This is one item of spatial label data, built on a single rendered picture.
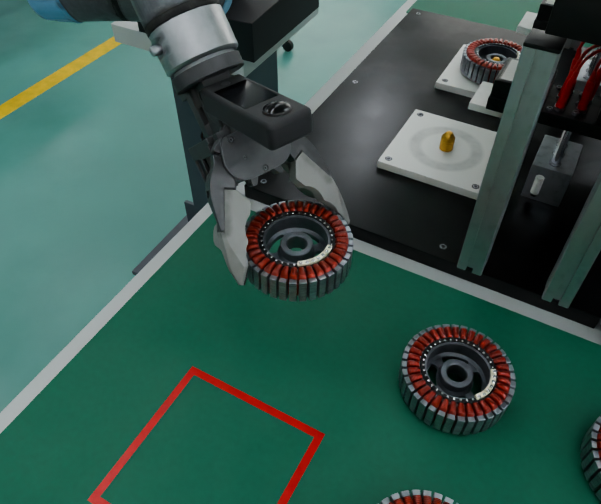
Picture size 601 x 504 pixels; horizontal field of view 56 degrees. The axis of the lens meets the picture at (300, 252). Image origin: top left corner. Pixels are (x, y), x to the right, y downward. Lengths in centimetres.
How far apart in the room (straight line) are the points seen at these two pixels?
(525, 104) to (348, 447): 36
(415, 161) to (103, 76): 205
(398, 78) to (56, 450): 77
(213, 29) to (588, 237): 42
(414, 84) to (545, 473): 66
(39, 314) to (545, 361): 139
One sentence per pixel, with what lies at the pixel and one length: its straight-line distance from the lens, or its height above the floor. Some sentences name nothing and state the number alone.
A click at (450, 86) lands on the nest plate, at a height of 78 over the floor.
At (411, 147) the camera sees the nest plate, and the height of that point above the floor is 78.
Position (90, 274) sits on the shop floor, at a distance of 180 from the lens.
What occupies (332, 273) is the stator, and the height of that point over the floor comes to 88.
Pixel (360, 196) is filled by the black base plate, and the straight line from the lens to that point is 78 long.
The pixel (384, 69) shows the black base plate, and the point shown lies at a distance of 106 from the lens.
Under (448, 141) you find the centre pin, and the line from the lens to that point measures 85.
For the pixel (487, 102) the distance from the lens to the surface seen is 77.
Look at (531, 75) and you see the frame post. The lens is 56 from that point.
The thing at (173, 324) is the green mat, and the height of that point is 75.
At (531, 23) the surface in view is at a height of 88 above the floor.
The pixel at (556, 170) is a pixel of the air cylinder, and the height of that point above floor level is 82.
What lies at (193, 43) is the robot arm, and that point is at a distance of 55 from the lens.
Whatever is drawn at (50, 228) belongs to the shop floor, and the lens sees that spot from 199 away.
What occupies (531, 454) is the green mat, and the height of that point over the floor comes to 75.
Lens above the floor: 128
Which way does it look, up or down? 47 degrees down
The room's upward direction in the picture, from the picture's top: straight up
